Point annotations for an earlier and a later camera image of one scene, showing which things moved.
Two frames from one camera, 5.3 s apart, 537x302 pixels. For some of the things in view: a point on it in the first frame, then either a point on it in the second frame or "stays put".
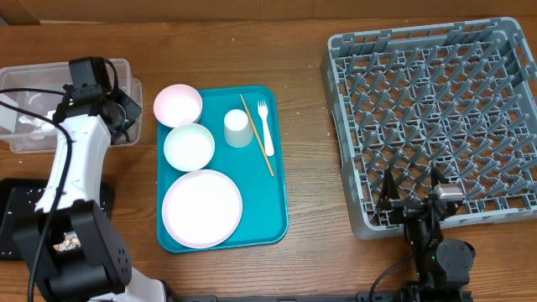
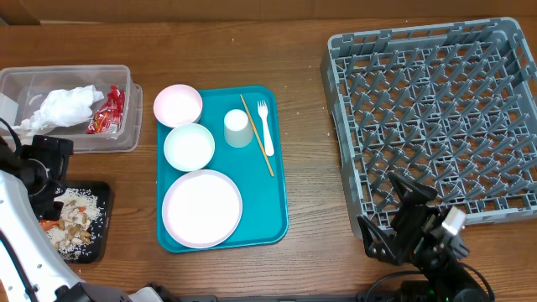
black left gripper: (133, 107) -> (48, 205)
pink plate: (201, 209) stays put
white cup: (238, 130) stays put
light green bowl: (189, 148) stays put
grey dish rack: (459, 99) stays put
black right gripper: (408, 207) -> (416, 221)
